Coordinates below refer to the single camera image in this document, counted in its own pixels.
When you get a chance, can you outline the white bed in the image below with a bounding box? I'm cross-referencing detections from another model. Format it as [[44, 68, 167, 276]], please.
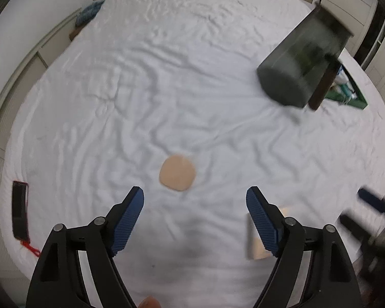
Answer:
[[0, 0, 385, 308]]

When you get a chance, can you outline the red wrist strap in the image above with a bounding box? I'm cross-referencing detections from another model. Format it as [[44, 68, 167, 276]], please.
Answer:
[[20, 238, 41, 257]]

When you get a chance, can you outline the round beige pad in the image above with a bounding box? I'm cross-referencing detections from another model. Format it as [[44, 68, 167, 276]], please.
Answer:
[[159, 155, 197, 192]]

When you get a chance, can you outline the blue knitted cloth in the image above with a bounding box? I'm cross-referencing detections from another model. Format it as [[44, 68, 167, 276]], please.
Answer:
[[75, 0, 105, 26]]

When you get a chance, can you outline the person's left hand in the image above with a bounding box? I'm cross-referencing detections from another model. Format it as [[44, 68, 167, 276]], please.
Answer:
[[138, 296, 161, 308]]

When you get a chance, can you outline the white louvered cabinet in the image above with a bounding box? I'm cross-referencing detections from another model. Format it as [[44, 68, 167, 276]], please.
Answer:
[[0, 6, 82, 296]]

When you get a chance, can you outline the black phone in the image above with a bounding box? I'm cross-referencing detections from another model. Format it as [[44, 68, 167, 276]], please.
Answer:
[[11, 180, 29, 240]]

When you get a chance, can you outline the square beige pad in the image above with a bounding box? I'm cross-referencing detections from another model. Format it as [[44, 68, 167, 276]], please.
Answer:
[[246, 207, 291, 260]]

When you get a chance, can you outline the dark glass jar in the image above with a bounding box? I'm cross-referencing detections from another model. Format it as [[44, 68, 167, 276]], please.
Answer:
[[257, 5, 354, 111]]

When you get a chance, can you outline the white wardrobe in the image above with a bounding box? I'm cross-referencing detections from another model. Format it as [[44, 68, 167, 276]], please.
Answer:
[[317, 0, 385, 129]]

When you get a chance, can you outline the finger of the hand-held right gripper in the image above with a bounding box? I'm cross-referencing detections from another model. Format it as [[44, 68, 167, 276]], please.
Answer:
[[338, 214, 373, 245], [357, 189, 385, 215]]

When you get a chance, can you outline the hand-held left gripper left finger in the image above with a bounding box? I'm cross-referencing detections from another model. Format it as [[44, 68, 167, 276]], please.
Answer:
[[26, 187, 144, 308]]

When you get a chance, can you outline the clear zip bag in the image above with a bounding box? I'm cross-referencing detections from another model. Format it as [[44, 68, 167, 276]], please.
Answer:
[[334, 65, 357, 101]]

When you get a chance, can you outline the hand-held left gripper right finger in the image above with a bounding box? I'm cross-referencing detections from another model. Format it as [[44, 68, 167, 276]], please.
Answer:
[[246, 187, 362, 308]]

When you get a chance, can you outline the green tray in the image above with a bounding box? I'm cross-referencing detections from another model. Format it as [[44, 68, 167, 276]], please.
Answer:
[[325, 64, 368, 110]]

